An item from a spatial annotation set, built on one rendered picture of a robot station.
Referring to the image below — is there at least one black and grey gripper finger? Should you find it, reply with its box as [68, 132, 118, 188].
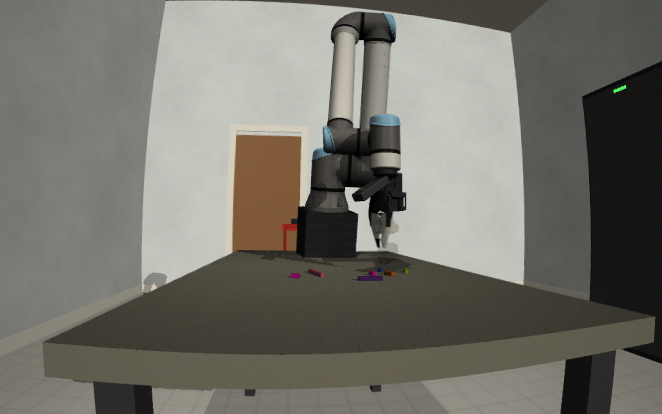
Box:
[368, 202, 383, 248]
[380, 201, 399, 248]

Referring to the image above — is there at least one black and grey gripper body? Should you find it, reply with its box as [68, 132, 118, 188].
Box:
[370, 169, 406, 212]

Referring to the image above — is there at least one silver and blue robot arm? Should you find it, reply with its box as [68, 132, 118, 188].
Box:
[305, 11, 401, 213]

